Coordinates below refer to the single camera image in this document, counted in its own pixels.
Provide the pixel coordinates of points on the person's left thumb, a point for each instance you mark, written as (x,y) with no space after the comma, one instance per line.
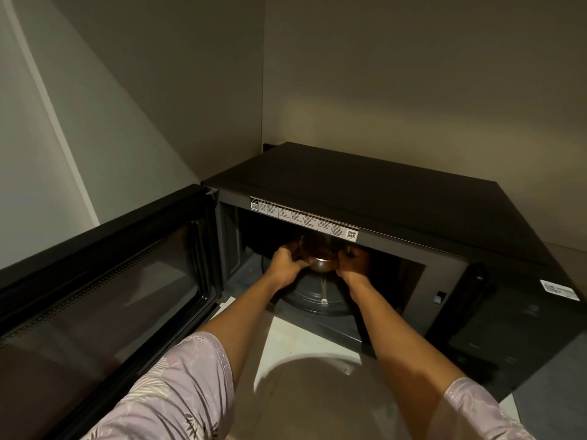
(305,263)

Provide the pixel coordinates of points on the small glass bowl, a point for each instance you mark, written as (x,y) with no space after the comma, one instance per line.
(322,254)

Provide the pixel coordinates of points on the white instruction label strip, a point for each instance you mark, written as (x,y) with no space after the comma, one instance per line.
(304,218)

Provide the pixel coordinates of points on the person's left forearm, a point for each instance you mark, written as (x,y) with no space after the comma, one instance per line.
(247,311)

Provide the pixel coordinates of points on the person's right thumb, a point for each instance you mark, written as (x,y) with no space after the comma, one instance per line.
(341,261)

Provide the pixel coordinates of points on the glass microwave turntable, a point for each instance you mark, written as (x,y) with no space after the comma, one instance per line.
(316,293)

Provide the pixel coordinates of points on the person's right forearm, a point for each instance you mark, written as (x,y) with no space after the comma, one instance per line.
(394,334)

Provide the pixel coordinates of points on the person's right hand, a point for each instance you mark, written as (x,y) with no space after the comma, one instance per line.
(354,266)

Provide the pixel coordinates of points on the person's left hand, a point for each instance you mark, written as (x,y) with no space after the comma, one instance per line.
(284,265)

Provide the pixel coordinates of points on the pink floral right sleeve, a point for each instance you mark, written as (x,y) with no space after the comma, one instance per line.
(477,414)

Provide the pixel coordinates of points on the white sticker label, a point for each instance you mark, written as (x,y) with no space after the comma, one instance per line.
(559,290)

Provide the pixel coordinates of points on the pink floral left sleeve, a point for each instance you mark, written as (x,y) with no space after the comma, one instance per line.
(174,394)

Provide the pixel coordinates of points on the pink floral sleeve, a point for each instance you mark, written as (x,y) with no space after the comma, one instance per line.
(477,414)
(174,394)

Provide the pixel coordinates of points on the black microwave door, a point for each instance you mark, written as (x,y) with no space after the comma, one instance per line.
(101,311)

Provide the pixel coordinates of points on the black microwave oven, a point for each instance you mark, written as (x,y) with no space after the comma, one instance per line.
(390,251)

